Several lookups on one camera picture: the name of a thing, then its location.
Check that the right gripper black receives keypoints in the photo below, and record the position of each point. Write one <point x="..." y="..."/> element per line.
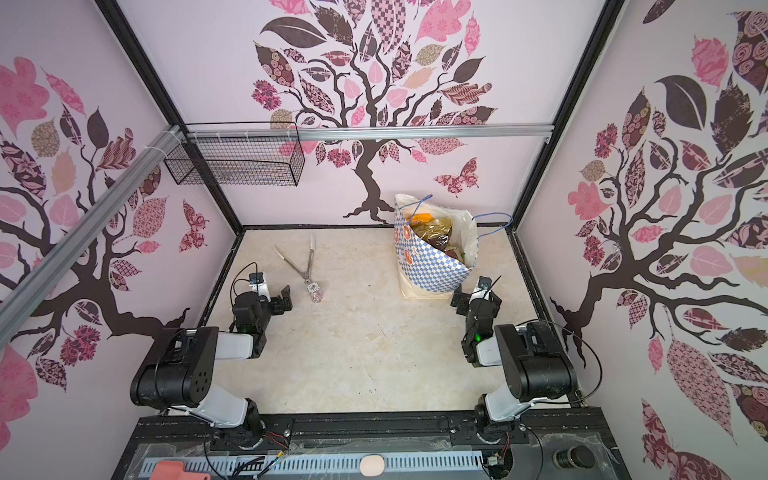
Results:
<point x="472" y="301"/>

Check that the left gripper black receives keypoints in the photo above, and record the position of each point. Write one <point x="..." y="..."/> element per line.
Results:
<point x="275" y="303"/>

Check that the blue checkered paper bag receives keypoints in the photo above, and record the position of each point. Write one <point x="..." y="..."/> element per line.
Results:
<point x="424" y="271"/>

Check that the gold candy bag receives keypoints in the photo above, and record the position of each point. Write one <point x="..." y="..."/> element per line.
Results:
<point x="440" y="235"/>

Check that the yellow orange snack bag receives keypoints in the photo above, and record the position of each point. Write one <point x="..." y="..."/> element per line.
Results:
<point x="420" y="218"/>

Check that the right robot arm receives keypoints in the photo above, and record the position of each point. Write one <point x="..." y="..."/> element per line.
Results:
<point x="535" y="368"/>

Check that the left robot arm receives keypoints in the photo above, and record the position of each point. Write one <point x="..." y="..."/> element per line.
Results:
<point x="177" y="374"/>

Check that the metal tongs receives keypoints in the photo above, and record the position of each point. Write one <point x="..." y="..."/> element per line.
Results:
<point x="313" y="288"/>

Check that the black round knob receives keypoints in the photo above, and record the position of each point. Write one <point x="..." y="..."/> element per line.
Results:
<point x="576" y="457"/>

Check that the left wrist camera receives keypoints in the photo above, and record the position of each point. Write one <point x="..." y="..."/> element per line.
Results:
<point x="258" y="284"/>

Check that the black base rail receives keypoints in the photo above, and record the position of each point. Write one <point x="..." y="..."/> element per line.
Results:
<point x="524" y="453"/>

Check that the black wire basket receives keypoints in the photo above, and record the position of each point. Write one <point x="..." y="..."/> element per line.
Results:
<point x="260" y="153"/>

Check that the grey cable duct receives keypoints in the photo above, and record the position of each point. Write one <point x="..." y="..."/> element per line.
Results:
<point x="334" y="465"/>

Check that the aluminium rail left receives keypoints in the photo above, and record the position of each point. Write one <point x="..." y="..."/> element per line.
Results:
<point x="20" y="304"/>

